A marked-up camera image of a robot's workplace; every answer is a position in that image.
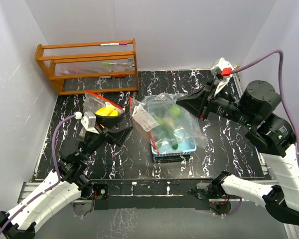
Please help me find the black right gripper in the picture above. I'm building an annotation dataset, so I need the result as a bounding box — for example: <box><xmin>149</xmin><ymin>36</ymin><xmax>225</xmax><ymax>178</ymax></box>
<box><xmin>176</xmin><ymin>78</ymin><xmax>257</xmax><ymax>128</ymax></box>

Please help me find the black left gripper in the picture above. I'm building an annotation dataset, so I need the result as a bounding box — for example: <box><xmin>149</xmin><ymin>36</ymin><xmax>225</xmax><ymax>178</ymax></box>
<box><xmin>80</xmin><ymin>113</ymin><xmax>133</xmax><ymax>160</ymax></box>

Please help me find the yellow banana bunch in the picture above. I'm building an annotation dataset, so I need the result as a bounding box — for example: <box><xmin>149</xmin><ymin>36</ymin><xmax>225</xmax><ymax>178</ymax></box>
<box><xmin>95</xmin><ymin>106</ymin><xmax>120</xmax><ymax>117</ymax></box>

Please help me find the clear zip top bag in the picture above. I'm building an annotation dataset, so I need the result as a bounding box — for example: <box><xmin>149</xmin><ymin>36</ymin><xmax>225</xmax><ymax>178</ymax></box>
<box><xmin>83</xmin><ymin>90</ymin><xmax>125</xmax><ymax>113</ymax></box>

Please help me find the clear zip bag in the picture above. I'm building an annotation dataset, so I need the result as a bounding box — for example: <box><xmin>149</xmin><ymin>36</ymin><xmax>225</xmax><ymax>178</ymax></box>
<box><xmin>129</xmin><ymin>93</ymin><xmax>208</xmax><ymax>157</ymax></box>
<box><xmin>83</xmin><ymin>90</ymin><xmax>125</xmax><ymax>113</ymax></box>

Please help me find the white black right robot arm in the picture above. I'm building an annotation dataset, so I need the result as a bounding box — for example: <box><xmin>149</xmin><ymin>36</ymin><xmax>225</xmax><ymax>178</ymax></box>
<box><xmin>176</xmin><ymin>80</ymin><xmax>299</xmax><ymax>226</ymax></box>

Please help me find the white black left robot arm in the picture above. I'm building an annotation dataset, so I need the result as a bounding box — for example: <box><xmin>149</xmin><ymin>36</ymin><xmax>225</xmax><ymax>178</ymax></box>
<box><xmin>0</xmin><ymin>112</ymin><xmax>133</xmax><ymax>239</ymax></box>

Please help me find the light green round fruit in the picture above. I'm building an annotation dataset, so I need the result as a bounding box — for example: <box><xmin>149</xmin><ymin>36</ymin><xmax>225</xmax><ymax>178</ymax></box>
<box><xmin>169</xmin><ymin>106</ymin><xmax>181</xmax><ymax>117</ymax></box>

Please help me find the dark green round vegetable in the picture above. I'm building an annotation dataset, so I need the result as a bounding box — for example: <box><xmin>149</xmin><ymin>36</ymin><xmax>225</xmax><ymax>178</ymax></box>
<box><xmin>155</xmin><ymin>117</ymin><xmax>168</xmax><ymax>128</ymax></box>

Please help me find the light blue plastic basket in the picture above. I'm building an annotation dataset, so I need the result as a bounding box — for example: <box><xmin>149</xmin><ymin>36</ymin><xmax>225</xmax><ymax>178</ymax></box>
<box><xmin>151</xmin><ymin>136</ymin><xmax>197</xmax><ymax>158</ymax></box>

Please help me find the green white marker pen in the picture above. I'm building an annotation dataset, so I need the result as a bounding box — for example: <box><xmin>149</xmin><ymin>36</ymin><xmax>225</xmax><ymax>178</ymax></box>
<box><xmin>102</xmin><ymin>62</ymin><xmax>128</xmax><ymax>66</ymax></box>

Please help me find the orange wooden shelf rack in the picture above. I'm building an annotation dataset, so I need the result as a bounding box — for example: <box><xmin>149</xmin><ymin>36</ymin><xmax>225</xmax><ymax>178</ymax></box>
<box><xmin>34</xmin><ymin>39</ymin><xmax>139</xmax><ymax>96</ymax></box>

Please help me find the small grey clip box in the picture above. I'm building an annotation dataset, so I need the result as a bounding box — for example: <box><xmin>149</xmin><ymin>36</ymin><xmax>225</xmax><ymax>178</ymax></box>
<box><xmin>127</xmin><ymin>58</ymin><xmax>135</xmax><ymax>68</ymax></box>

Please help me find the pink white marker pen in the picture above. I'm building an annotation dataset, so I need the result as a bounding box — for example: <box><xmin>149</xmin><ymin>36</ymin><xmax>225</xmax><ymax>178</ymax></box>
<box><xmin>100</xmin><ymin>42</ymin><xmax>128</xmax><ymax>46</ymax></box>

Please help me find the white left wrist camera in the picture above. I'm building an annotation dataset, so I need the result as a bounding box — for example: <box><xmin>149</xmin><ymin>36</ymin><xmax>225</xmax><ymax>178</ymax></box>
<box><xmin>74</xmin><ymin>111</ymin><xmax>99</xmax><ymax>136</ymax></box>

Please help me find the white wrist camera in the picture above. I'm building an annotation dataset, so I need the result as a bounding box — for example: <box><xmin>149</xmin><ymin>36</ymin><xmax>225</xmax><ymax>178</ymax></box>
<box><xmin>74</xmin><ymin>111</ymin><xmax>99</xmax><ymax>136</ymax></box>
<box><xmin>210</xmin><ymin>57</ymin><xmax>234</xmax><ymax>96</ymax></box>

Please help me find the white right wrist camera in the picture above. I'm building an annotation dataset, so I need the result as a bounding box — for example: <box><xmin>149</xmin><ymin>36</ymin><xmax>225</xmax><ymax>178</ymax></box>
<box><xmin>210</xmin><ymin>57</ymin><xmax>234</xmax><ymax>96</ymax></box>

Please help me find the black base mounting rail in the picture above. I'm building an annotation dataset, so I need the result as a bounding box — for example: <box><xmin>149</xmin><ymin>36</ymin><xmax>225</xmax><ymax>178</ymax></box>
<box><xmin>64</xmin><ymin>178</ymin><xmax>242</xmax><ymax>211</ymax></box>

